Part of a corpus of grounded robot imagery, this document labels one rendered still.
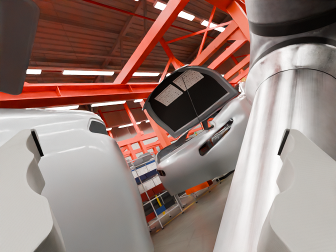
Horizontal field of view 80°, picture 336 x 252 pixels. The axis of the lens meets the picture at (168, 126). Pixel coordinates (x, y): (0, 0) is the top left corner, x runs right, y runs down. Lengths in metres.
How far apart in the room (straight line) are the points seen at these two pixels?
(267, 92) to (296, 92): 0.03
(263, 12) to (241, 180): 0.18
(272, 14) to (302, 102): 0.11
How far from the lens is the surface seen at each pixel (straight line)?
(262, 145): 0.18
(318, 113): 0.20
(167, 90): 3.47
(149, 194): 5.65
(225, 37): 3.80
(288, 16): 0.27
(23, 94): 3.78
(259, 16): 0.28
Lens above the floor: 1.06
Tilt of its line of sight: 13 degrees up
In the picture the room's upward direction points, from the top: 28 degrees counter-clockwise
